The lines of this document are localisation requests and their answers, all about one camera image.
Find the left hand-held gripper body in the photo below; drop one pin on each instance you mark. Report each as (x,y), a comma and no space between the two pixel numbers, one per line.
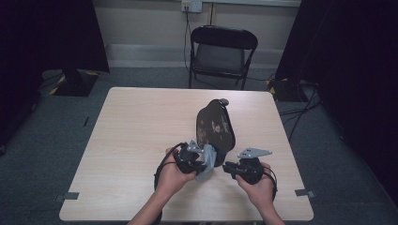
(187,159)

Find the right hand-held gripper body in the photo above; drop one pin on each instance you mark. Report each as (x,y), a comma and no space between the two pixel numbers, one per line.
(252,170)

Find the grey cloth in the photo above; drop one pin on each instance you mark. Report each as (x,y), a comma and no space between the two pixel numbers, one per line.
(209,159)

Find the person's right hand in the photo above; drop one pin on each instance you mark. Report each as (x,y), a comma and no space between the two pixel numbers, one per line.
(261,193)

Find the person's left hand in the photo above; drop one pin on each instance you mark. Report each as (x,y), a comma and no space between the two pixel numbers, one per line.
(170,179)

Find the grey tape strip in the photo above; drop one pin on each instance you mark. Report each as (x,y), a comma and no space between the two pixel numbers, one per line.
(304,192)
(69,196)

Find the black stand base striped tape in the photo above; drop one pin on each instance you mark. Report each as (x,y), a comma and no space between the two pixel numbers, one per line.
(76,84)
(286,90)

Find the black folding chair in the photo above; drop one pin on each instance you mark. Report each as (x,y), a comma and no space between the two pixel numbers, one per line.
(219,56)

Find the small black floor item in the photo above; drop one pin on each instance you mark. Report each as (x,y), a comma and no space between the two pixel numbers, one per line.
(86,121)

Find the dark curtain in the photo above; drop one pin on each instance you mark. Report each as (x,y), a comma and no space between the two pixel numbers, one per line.
(353,62)
(47,37)

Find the white wall socket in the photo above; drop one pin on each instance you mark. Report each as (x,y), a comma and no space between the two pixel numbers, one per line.
(191,5)

